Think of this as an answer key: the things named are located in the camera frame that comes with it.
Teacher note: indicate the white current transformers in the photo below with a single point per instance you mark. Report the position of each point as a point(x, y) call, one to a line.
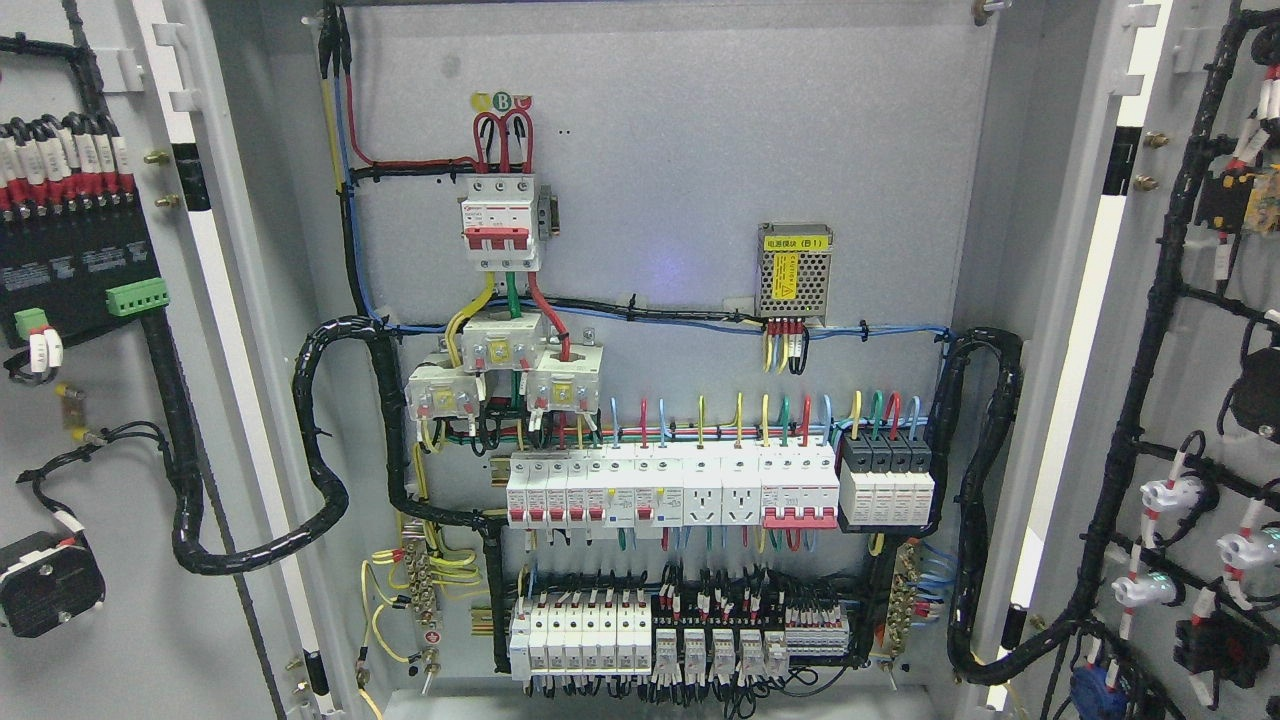
point(501, 352)

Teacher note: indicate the metal mesh power supply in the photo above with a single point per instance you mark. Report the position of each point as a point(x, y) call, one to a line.
point(794, 264)

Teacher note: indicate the white socket breaker row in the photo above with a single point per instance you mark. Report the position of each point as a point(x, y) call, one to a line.
point(674, 486)

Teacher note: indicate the red white main breaker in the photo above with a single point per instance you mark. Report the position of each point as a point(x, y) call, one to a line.
point(501, 224)

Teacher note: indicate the black white surge protector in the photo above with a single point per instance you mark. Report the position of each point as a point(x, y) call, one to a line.
point(886, 485)

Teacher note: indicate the lower relay terminal row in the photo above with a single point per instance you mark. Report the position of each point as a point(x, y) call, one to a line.
point(675, 639)

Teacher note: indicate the brass terminal bar left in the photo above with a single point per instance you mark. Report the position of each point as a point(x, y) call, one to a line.
point(420, 554)

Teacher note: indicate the brass terminal bar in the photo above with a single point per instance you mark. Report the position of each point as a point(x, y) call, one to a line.
point(420, 554)
point(902, 600)

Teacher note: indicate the brass terminal bar right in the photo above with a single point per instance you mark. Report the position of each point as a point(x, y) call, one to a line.
point(902, 600)

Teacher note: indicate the yellow terminal connector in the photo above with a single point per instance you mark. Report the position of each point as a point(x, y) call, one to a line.
point(73, 415)

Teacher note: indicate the black digital power meter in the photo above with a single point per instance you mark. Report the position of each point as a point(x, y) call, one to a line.
point(75, 250)

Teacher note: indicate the black white rotary switch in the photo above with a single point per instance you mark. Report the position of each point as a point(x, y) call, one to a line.
point(47, 581)

